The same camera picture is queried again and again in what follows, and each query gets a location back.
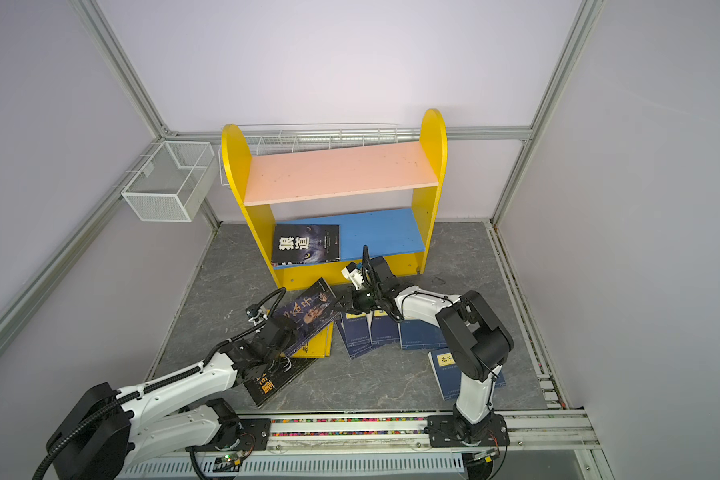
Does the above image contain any black book yellow title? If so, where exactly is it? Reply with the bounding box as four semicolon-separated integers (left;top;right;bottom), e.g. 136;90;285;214
244;357;316;408

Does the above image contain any purple old man book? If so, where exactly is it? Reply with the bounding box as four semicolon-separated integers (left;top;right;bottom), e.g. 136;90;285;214
275;278;341;357

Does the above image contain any yellow cartoon book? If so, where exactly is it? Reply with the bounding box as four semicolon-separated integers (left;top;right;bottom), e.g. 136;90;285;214
292;322;334;359

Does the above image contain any dark wolf cover book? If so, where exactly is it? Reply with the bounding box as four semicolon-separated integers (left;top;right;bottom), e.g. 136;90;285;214
271;224;340;267

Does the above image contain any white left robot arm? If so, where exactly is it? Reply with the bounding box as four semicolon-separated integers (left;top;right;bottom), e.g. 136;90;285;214
33;316;297;479

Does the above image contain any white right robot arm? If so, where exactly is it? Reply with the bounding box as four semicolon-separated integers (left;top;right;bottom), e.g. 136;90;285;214
337;256;514;428

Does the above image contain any navy book leftmost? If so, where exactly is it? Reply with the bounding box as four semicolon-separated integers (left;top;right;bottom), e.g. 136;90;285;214
337;313;372;360

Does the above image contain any navy book middle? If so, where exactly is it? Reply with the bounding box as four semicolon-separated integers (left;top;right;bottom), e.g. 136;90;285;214
369;310;400;347

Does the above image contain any navy book large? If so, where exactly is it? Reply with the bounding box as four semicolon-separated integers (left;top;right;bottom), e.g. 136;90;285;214
399;319;447;350

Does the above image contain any yellow pink blue bookshelf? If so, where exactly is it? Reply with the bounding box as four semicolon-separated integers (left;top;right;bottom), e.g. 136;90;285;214
220;109;448;291

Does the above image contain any navy book front right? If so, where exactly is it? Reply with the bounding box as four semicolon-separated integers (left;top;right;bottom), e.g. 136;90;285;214
427;347;507;402

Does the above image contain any white mesh basket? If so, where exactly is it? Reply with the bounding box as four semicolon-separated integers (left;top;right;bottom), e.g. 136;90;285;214
122;141;218;223

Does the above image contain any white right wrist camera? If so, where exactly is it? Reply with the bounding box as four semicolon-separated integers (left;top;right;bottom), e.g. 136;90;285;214
341;262;366;290

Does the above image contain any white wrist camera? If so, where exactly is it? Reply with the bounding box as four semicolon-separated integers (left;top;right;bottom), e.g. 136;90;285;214
341;262;366;290
245;304;266;323

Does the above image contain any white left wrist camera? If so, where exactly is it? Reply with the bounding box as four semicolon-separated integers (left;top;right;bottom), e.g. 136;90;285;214
245;304;266;323

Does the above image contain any white vented cable duct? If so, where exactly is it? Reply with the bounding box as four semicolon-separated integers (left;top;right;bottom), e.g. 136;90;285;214
119;452;466;479

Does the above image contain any white wire rack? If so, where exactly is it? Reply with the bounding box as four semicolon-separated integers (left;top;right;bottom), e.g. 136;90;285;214
242;125;418;156

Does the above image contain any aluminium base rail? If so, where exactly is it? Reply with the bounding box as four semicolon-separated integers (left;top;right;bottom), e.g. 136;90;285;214
95;409;601;454

